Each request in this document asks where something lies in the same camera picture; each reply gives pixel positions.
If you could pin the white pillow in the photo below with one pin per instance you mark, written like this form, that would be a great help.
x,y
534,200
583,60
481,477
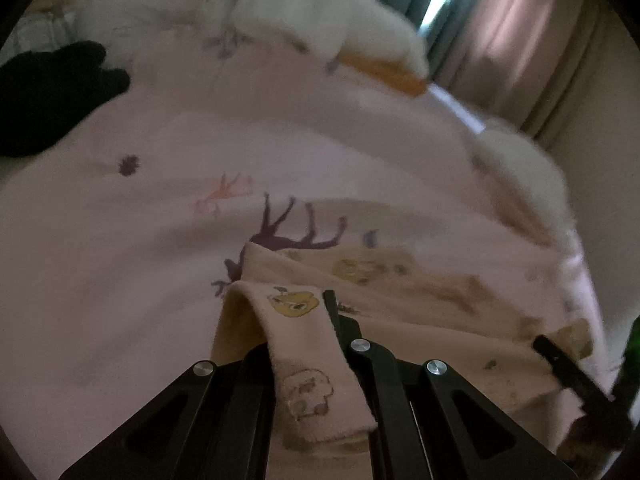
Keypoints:
x,y
135,10

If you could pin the pink duck print baby garment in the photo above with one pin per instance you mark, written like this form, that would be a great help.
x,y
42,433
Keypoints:
x,y
450,320

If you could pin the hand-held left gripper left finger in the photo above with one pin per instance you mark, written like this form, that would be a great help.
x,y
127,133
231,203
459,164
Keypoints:
x,y
250,385

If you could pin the pink deer print bed blanket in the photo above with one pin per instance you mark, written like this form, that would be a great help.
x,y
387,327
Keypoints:
x,y
150,235

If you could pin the beige curtain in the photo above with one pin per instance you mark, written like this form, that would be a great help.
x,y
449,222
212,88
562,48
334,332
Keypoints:
x,y
540,50

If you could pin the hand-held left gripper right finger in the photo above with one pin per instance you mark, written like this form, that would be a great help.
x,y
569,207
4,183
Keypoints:
x,y
345,332

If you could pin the white fluffy blanket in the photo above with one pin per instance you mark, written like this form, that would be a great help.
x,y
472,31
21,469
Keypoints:
x,y
310,15

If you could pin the black cloth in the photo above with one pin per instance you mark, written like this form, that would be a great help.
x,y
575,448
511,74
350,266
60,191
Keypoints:
x,y
45,100

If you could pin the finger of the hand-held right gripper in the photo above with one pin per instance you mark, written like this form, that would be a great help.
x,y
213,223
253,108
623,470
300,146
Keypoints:
x,y
565,366

